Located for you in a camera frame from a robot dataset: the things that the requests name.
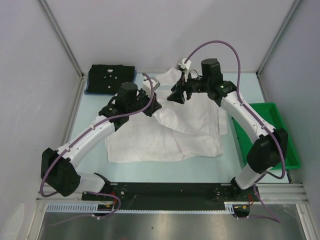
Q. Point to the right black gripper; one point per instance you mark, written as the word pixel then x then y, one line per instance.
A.
pixel 177 96

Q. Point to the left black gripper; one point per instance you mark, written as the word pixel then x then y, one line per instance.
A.
pixel 154 106

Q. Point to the white long sleeve shirt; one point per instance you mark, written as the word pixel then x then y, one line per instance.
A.
pixel 172 134

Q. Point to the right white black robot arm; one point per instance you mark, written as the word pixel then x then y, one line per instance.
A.
pixel 269 145

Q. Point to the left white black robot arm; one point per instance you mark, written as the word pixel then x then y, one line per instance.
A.
pixel 58 167

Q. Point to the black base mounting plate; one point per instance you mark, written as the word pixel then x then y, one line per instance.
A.
pixel 146 196

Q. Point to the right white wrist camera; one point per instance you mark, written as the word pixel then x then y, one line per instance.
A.
pixel 184 66

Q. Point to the light blue cable duct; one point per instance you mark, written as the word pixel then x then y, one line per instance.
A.
pixel 96 208

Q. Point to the right aluminium frame post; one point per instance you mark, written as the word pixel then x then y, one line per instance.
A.
pixel 278 36

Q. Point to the aluminium frame post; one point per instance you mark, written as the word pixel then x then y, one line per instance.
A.
pixel 49 15
pixel 278 36

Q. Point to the left aluminium frame post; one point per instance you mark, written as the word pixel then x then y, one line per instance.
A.
pixel 49 15

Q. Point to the aluminium front rail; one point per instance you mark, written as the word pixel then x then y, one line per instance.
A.
pixel 271 193

